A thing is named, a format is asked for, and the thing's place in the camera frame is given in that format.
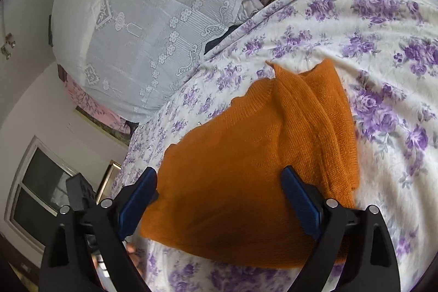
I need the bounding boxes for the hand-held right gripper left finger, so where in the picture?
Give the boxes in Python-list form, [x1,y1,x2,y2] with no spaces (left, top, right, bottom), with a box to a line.
[39,167,160,292]

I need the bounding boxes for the white framed window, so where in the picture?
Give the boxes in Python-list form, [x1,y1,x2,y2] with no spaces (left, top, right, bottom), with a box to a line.
[3,136,80,251]

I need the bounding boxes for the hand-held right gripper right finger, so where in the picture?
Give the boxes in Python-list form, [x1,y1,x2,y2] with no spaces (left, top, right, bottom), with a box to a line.
[280,166,402,292]

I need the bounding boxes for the purple floral bedsheet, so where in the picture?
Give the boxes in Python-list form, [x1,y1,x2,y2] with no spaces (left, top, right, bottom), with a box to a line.
[112,0,438,292]

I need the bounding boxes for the pink cloth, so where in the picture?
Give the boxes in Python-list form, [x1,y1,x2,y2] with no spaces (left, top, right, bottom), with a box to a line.
[57,64,140,143]

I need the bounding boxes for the orange knitted sweater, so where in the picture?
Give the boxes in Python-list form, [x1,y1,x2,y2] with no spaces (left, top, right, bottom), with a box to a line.
[138,58,361,271]

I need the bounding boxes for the white lace cloth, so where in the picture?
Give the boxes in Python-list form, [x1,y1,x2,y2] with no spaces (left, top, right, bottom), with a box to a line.
[51,0,316,124]

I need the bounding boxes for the metal wall hooks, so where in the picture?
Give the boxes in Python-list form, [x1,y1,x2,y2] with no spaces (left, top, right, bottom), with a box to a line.
[2,33,17,59]

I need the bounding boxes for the person's left hand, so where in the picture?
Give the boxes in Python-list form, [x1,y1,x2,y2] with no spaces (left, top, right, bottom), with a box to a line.
[126,242,147,276]

